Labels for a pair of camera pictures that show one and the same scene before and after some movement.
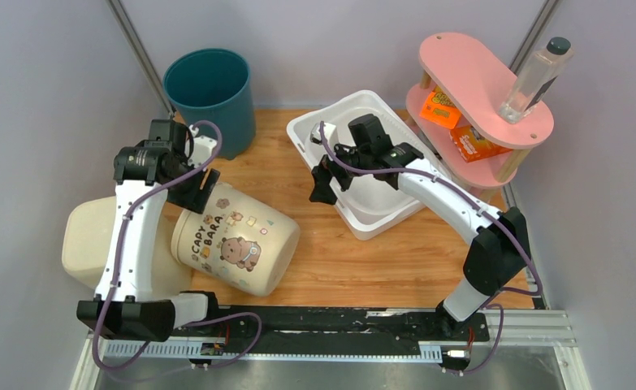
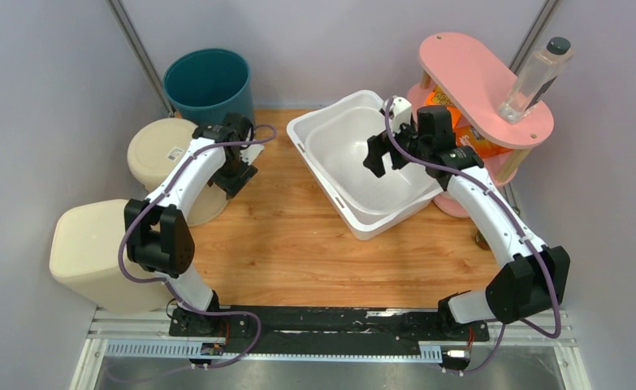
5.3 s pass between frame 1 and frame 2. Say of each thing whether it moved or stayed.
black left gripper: moved
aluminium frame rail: stayed
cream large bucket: moved
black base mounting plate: stayed
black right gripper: moved
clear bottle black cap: stayed
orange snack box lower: stayed
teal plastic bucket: stayed
